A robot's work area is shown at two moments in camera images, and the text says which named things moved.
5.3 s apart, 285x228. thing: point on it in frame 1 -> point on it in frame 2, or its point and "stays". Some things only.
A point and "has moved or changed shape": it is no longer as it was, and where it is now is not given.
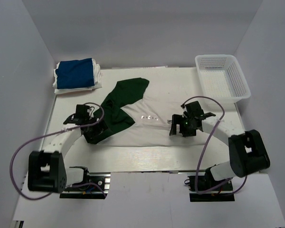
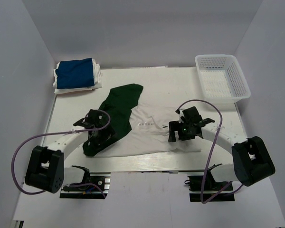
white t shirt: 97,85 stays
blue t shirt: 74,73 stays
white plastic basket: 222,79 stays
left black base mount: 97,187 stays
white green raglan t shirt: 131,119 has moved or changed shape
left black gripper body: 94,130 -> 102,136
